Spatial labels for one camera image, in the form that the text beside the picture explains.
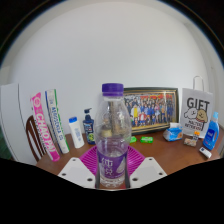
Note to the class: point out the white remote control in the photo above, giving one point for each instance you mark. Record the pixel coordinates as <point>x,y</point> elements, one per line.
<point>205,152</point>

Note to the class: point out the pink shuttlecock tube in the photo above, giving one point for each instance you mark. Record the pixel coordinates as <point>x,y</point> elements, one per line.
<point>45,130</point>

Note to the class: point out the dark blue pump bottle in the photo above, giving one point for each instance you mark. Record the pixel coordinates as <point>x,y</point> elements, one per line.
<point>88,128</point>

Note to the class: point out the white paper gift bag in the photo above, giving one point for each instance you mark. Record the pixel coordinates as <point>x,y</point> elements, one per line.
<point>196,113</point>

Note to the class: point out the small orange white box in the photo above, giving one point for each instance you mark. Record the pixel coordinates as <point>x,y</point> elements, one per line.
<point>196,134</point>

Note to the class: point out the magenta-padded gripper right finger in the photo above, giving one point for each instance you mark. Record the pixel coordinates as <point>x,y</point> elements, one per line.
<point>146,171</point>

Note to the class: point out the framed group photo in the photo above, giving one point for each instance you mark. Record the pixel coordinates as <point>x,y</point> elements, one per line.
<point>153,108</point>

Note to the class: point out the small beige snack packet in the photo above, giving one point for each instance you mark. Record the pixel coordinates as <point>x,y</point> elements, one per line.
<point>190,142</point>

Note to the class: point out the white blue-capped lotion bottle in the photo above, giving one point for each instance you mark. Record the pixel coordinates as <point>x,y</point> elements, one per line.
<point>77,135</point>

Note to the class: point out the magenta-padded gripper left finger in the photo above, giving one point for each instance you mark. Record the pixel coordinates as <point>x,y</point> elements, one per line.
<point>78,171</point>

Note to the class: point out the white green-blue shuttlecock tube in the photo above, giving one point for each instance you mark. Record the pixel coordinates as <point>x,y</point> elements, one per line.
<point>57,123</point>

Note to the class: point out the white refrigerator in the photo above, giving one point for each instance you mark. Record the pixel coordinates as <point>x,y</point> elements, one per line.
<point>13,123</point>

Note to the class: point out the blue detergent bottle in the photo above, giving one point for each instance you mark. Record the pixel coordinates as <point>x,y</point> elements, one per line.
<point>211,135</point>

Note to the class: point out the clear purple-capped water bottle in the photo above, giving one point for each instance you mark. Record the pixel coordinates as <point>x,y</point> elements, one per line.
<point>112,156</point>

